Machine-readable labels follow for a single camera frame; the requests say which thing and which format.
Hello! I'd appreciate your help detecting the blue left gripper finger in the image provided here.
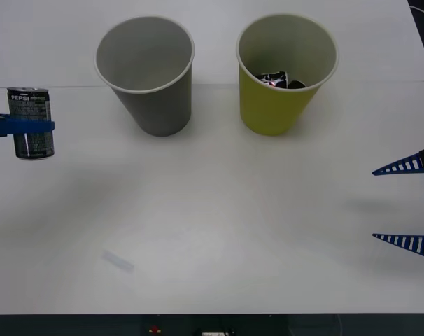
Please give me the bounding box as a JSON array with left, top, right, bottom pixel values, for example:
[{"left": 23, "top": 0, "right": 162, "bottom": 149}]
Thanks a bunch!
[{"left": 0, "top": 111, "right": 56, "bottom": 139}]

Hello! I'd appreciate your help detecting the grey plastic waste bin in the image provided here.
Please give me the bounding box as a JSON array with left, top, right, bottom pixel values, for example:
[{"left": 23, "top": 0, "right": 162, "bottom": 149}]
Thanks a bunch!
[{"left": 94, "top": 15, "right": 196, "bottom": 138}]

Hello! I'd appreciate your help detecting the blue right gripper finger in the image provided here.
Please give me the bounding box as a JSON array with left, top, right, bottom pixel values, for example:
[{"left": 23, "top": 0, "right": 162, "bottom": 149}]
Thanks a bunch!
[
  {"left": 371, "top": 144, "right": 424, "bottom": 176},
  {"left": 372, "top": 232, "right": 424, "bottom": 262}
]

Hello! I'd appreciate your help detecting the crushed black and white can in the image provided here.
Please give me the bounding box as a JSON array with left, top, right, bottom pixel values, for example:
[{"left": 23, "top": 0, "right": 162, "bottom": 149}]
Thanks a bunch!
[{"left": 256, "top": 71, "right": 290, "bottom": 89}]

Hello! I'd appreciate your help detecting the black drink can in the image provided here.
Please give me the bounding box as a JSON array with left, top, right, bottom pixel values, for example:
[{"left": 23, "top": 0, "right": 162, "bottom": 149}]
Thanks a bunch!
[{"left": 6, "top": 86, "right": 56, "bottom": 162}]

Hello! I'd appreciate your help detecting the yellow-green plastic waste bin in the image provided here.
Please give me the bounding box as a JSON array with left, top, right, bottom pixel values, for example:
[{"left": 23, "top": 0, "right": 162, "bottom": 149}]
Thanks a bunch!
[{"left": 236, "top": 13, "right": 340, "bottom": 137}]

